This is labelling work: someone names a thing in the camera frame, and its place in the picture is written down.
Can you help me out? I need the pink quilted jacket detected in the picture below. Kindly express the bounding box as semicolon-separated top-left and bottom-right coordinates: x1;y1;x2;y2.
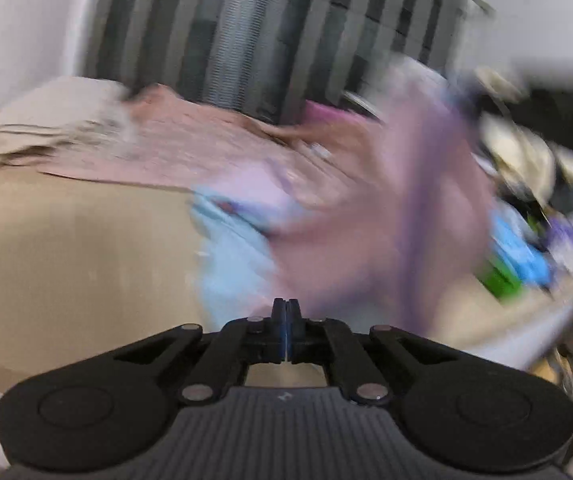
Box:
41;85;382;211

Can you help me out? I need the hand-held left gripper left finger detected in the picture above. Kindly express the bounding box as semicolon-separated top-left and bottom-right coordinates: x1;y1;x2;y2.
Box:
111;299;286;407

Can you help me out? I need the metal window railing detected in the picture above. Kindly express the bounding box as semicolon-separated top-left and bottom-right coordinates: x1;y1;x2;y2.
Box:
86;0;497;126

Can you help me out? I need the beige knitted sweater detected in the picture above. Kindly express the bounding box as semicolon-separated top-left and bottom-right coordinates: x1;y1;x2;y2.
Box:
0;77;137;173

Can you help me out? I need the pink box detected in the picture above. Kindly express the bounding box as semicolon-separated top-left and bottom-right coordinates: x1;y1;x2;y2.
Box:
307;101;367;122

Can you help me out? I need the light blue object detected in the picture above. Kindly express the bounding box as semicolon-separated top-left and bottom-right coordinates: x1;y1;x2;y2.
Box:
491;209;553;288

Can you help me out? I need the cream round object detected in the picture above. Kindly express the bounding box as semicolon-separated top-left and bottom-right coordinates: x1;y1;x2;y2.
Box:
481;114;558;202

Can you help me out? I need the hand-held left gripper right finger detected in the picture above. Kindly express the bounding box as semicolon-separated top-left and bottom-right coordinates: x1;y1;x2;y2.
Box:
285;299;460;406

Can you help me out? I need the pink garment with purple trim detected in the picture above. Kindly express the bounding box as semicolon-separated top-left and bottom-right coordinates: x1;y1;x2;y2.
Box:
189;57;500;341

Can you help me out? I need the green object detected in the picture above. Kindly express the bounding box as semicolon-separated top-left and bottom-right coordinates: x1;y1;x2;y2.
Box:
481;259;523;302

